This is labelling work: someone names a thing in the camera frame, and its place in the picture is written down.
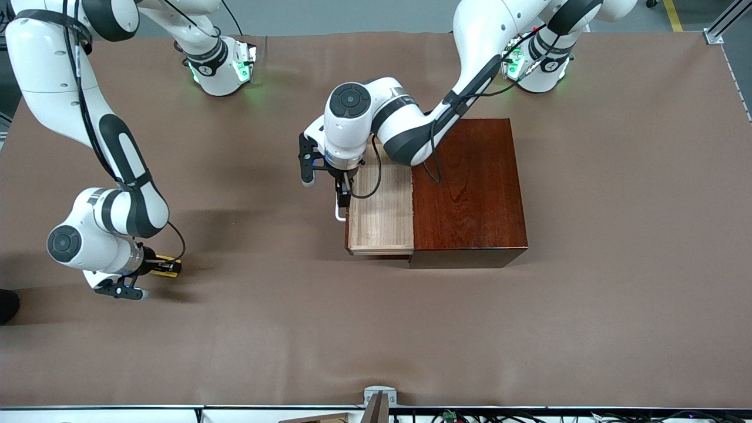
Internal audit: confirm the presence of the yellow block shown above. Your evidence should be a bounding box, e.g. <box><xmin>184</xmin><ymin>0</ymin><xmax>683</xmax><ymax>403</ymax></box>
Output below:
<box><xmin>154</xmin><ymin>254</ymin><xmax>181</xmax><ymax>278</ymax></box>

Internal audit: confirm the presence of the light wood drawer white handle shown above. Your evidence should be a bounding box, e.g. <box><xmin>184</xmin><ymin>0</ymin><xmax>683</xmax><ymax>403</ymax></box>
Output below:
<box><xmin>334</xmin><ymin>141</ymin><xmax>417</xmax><ymax>257</ymax></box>

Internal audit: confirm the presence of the brown table cover sheet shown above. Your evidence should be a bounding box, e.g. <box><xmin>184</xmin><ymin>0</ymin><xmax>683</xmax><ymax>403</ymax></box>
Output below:
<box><xmin>0</xmin><ymin>31</ymin><xmax>752</xmax><ymax>409</ymax></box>

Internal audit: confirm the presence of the dark brown wooden cabinet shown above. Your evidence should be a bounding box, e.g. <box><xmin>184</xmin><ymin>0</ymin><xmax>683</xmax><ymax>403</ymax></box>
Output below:
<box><xmin>409</xmin><ymin>118</ymin><xmax>529</xmax><ymax>270</ymax></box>

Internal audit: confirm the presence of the light wooden board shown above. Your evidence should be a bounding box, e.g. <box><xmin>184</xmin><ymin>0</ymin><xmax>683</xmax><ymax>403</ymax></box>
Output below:
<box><xmin>278</xmin><ymin>412</ymin><xmax>351</xmax><ymax>423</ymax></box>

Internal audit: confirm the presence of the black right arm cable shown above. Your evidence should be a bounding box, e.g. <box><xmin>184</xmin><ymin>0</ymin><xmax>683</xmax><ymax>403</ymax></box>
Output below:
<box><xmin>62</xmin><ymin>0</ymin><xmax>187</xmax><ymax>263</ymax></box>

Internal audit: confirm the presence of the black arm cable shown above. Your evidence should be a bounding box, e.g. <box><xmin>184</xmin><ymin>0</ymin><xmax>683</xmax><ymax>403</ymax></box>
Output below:
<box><xmin>62</xmin><ymin>0</ymin><xmax>187</xmax><ymax>263</ymax></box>
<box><xmin>351</xmin><ymin>32</ymin><xmax>532</xmax><ymax>200</ymax></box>

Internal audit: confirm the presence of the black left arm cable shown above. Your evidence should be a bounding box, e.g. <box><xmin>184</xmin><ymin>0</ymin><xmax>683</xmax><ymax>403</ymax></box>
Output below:
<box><xmin>351</xmin><ymin>32</ymin><xmax>532</xmax><ymax>200</ymax></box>

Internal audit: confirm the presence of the black right base cable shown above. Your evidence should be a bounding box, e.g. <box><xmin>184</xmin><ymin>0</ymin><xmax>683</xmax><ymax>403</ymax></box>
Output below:
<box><xmin>220</xmin><ymin>0</ymin><xmax>247</xmax><ymax>36</ymax></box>

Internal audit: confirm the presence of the grey metal clamp bracket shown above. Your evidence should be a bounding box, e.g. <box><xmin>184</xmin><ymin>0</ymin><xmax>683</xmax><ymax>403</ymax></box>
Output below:
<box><xmin>362</xmin><ymin>385</ymin><xmax>398</xmax><ymax>408</ymax></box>

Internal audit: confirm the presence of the grey upright post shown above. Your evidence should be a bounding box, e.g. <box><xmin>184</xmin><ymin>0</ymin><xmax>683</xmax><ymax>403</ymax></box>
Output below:
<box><xmin>363</xmin><ymin>392</ymin><xmax>390</xmax><ymax>423</ymax></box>

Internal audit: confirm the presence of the aluminium frame profile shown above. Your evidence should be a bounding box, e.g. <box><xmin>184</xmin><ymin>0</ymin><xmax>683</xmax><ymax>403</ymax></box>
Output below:
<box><xmin>703</xmin><ymin>0</ymin><xmax>752</xmax><ymax>45</ymax></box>

